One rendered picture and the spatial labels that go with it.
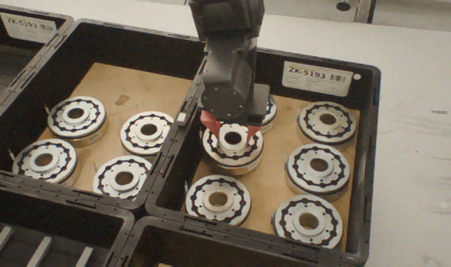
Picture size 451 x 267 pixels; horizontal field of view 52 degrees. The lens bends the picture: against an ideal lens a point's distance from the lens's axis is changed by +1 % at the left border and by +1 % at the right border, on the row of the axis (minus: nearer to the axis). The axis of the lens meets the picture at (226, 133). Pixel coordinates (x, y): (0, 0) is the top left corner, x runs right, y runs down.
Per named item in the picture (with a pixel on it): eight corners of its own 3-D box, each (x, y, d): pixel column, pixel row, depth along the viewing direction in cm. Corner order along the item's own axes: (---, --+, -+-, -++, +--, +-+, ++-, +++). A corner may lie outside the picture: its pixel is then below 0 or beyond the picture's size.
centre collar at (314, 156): (305, 153, 78) (305, 150, 77) (334, 158, 77) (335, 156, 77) (301, 175, 75) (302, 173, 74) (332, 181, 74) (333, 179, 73)
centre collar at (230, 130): (220, 127, 79) (220, 124, 78) (248, 130, 78) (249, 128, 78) (216, 149, 76) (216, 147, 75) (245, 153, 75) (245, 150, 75)
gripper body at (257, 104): (265, 123, 68) (268, 87, 63) (197, 115, 69) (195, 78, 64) (268, 93, 72) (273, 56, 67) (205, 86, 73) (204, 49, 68)
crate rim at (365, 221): (220, 50, 90) (220, 40, 88) (378, 76, 84) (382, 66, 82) (142, 222, 64) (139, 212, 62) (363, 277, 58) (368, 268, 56)
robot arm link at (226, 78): (260, -17, 57) (194, -11, 59) (247, 39, 49) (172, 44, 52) (273, 59, 65) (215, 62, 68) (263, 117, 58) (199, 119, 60)
